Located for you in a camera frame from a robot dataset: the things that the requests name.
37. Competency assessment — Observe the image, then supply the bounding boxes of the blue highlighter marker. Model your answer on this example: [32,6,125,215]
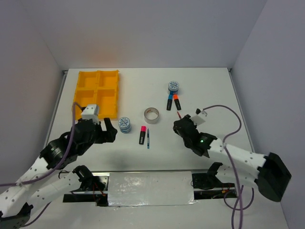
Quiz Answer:
[166,94,173,111]

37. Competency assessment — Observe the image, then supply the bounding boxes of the yellow four-compartment plastic bin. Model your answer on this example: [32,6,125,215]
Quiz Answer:
[73,70,119,119]

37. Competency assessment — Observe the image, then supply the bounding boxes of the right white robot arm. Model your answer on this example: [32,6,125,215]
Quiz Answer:
[173,116,292,202]

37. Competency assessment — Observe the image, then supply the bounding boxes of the blue-lidded round jar near bin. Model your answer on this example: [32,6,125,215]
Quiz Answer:
[118,117,132,134]

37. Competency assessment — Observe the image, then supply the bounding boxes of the clear tape roll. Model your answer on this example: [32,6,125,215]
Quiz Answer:
[143,107,160,125]

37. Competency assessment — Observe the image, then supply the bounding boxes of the blue pen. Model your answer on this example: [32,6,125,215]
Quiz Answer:
[147,128,150,149]

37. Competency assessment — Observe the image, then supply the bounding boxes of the orange highlighter marker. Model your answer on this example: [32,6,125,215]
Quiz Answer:
[173,94,182,111]

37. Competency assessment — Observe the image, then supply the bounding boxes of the blue-lidded round jar far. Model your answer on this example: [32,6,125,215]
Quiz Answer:
[168,81,180,94]

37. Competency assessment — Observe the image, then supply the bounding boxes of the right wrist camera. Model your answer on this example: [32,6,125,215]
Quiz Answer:
[190,108,207,126]

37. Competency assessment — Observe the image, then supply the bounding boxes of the pink highlighter marker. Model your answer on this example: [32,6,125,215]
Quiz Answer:
[139,125,146,145]

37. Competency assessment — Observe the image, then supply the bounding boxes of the metal base rail plate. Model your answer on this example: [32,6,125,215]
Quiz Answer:
[62,171,236,207]

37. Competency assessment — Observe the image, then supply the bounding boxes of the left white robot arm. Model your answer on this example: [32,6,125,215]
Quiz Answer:
[0,118,117,229]

